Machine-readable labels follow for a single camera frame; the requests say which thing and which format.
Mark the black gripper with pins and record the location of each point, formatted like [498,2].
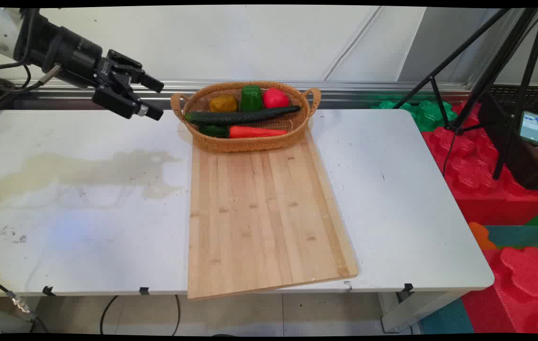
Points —
[69,54]

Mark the dark green cucumber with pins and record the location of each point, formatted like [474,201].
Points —
[240,116]

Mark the yellow bell pepper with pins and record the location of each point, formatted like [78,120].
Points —
[223,103]

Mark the green bell pepper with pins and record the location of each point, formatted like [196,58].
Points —
[251,98]

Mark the orange carrot with green top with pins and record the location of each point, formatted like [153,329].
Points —
[257,132]

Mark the red bell pepper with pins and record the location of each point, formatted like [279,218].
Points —
[275,98]

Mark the bamboo cutting board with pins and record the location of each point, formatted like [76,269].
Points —
[264,213]

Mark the green foam block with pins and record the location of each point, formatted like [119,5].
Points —
[427,113]

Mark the red foam block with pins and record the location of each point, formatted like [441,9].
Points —
[472,180]
[524,279]

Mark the white table leg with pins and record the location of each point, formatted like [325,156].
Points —
[411,312]

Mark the black tripod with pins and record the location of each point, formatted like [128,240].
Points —
[491,71]

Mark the orange foam piece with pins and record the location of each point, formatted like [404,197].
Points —
[481,237]

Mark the smartphone with lit screen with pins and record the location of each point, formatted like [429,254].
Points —
[533,128]

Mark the black woven basket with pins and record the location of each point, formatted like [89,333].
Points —
[529,173]

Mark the teal foam block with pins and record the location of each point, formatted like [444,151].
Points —
[520,236]

